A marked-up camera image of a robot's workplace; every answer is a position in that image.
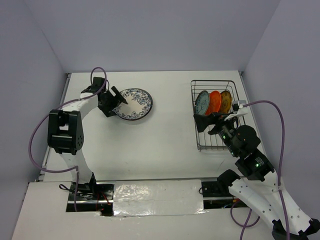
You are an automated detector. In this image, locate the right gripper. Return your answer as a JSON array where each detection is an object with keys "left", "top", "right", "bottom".
[{"left": 192, "top": 110, "right": 239, "bottom": 156}]

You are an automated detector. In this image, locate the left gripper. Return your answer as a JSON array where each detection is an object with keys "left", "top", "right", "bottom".
[{"left": 98, "top": 86, "right": 128, "bottom": 118}]

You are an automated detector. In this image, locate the white blue floral plate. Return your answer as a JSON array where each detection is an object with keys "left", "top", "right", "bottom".
[{"left": 117, "top": 88, "right": 153, "bottom": 117}]

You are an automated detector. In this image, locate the dark teal blossom plate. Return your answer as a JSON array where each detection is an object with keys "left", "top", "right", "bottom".
[{"left": 118, "top": 111, "right": 151, "bottom": 121}]

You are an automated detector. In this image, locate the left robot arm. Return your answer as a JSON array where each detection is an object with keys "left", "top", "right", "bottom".
[{"left": 47, "top": 77, "right": 127, "bottom": 200}]

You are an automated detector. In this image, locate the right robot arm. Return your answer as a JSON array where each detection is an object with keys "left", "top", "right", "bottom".
[{"left": 193, "top": 113, "right": 320, "bottom": 240}]

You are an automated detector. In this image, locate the small blue patterned plate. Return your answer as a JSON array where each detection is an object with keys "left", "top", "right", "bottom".
[{"left": 194, "top": 90, "right": 210, "bottom": 115}]

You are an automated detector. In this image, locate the orange plate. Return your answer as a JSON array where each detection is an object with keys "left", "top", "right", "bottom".
[{"left": 205, "top": 90, "right": 222, "bottom": 115}]

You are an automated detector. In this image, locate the amber brown plate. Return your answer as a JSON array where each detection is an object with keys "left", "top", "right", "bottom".
[{"left": 219, "top": 90, "right": 232, "bottom": 114}]

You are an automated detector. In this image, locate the silver foil cover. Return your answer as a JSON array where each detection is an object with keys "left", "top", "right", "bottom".
[{"left": 112, "top": 179, "right": 206, "bottom": 217}]

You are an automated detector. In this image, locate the wire dish rack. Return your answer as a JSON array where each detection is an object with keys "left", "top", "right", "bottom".
[{"left": 190, "top": 79, "right": 241, "bottom": 151}]

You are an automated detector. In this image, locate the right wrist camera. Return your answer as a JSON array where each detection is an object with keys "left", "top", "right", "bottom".
[{"left": 224, "top": 100, "right": 249, "bottom": 121}]

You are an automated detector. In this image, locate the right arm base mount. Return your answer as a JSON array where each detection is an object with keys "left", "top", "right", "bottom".
[{"left": 198, "top": 181, "right": 229, "bottom": 200}]

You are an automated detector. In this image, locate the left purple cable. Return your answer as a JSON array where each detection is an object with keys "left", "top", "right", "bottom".
[{"left": 27, "top": 66, "right": 110, "bottom": 213}]

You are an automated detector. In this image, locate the purple cable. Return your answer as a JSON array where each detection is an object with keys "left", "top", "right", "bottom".
[
  {"left": 27, "top": 66, "right": 110, "bottom": 213},
  {"left": 229, "top": 100, "right": 291, "bottom": 240}
]

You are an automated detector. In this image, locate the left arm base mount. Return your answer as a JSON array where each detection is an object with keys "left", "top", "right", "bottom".
[{"left": 59, "top": 183, "right": 115, "bottom": 217}]

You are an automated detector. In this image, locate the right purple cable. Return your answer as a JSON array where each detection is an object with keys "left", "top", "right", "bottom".
[{"left": 229, "top": 100, "right": 291, "bottom": 240}]

